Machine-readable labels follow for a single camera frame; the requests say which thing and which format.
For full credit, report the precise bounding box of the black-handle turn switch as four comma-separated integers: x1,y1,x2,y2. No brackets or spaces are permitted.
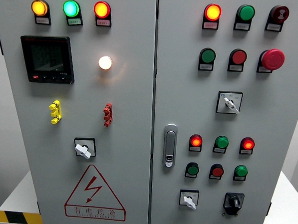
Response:
222,192,245,217

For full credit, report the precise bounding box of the pale grey door with display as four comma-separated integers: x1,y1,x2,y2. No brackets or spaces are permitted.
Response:
0,0,161,224

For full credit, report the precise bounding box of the silver door lock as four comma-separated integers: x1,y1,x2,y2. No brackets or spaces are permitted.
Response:
162,123,178,168

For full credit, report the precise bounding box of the pale grey door with lock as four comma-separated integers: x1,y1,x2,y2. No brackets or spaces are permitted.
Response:
146,0,298,224

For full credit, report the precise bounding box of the small red lit lamp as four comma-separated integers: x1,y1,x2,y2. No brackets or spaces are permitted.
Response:
189,134,203,148
240,136,256,151

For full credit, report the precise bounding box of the white lit lamp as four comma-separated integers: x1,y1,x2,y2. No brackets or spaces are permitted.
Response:
98,55,113,70

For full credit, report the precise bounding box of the small green push button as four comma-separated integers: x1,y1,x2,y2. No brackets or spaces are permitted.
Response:
185,162,200,176

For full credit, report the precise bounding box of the small green lamp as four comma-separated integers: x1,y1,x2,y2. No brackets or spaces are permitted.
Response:
214,135,230,149
234,165,249,178

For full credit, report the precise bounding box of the large green push button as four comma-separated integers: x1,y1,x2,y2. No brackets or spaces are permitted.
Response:
199,47,217,65

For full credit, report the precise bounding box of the small red push button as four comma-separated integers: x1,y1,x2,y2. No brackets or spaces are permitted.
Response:
209,163,225,177

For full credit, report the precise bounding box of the red warning triangle sticker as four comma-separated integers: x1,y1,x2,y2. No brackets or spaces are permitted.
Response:
63,163,129,221

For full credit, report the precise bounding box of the large red push button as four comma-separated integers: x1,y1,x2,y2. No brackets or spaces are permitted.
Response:
229,48,248,66

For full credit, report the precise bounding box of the large red lit lamp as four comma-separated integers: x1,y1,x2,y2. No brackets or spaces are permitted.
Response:
203,3,223,22
93,0,112,20

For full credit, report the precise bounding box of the black display meter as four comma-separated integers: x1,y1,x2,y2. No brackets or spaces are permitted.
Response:
17,34,77,85

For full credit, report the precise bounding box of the bright green lit lamp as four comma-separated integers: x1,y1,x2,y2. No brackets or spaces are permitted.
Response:
62,0,81,19

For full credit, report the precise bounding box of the large red stop button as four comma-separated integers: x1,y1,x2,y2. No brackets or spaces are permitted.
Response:
257,48,286,72

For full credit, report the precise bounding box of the large green lamp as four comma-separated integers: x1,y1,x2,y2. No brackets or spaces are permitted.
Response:
236,4,256,23

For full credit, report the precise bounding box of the yellow lit lamp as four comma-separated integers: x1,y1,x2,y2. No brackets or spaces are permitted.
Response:
30,0,50,18

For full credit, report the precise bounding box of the dark red buzzer lamp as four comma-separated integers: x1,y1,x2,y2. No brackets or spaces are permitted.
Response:
269,5,291,25

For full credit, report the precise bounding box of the black yellow striped tape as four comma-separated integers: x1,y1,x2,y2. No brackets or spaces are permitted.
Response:
0,210,44,224

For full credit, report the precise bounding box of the small red handle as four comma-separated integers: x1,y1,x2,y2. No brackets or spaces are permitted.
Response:
102,103,114,128

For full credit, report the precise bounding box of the white-handle switch, plain plate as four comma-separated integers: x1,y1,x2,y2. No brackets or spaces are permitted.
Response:
72,137,98,161

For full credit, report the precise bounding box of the long white-handle turn switch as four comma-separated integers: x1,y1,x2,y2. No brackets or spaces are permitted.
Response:
216,90,244,115

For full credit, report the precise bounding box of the small yellow handle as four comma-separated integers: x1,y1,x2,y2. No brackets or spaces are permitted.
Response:
48,99,63,125

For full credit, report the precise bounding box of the small white-handle switch, printed plate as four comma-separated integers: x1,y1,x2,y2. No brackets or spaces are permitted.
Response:
178,189,200,210

